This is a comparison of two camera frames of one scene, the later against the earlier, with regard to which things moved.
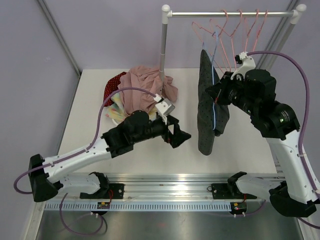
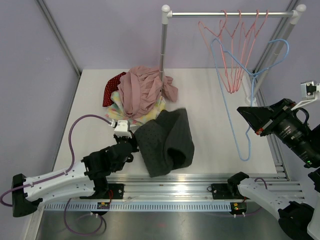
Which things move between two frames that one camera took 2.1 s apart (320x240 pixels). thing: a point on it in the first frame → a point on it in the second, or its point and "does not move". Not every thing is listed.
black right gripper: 224,86 → 267,117
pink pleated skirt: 148,78 does not move
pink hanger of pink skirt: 193,23 → 201,24
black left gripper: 178,135 → 132,141
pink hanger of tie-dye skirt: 220,39 → 232,49
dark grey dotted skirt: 212,119 → 166,142
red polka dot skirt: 112,84 does not move
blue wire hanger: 211,58 → 253,75
